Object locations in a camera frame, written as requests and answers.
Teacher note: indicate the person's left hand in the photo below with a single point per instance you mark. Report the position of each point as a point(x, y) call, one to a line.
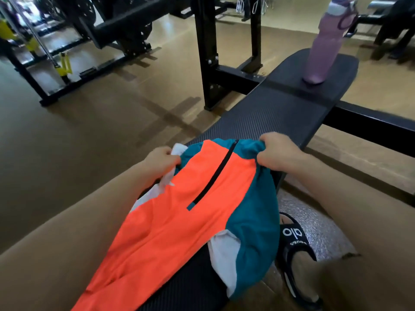
point(159, 165)

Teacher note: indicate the person's right hand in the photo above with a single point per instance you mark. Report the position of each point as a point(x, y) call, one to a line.
point(282, 153)

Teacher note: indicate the orange teal white jersey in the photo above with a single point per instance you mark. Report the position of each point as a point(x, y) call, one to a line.
point(168, 229)

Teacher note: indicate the pink water bottle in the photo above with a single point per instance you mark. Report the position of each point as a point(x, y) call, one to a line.
point(321, 55)

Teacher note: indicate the person's left forearm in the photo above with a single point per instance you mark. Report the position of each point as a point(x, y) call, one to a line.
point(65, 242)

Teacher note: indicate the person's right forearm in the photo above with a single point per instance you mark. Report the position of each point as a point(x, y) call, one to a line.
point(366, 217)

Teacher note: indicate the black ribbed bench pad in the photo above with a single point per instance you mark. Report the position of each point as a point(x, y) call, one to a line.
point(275, 113)

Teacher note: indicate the black right slipper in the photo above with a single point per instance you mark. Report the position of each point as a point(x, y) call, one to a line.
point(293, 236)

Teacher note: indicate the yellow safety catch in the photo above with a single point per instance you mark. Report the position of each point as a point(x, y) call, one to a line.
point(64, 67)

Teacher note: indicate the black power rack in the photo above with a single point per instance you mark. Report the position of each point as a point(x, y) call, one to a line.
point(129, 22)

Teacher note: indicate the rack of black weight plates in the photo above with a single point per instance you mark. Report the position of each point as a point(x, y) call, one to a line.
point(392, 25)

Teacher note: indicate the yellow black gym machine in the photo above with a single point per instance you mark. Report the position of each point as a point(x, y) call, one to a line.
point(6, 32)

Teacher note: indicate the black steel bench frame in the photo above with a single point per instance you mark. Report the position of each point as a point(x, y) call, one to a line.
point(204, 45)

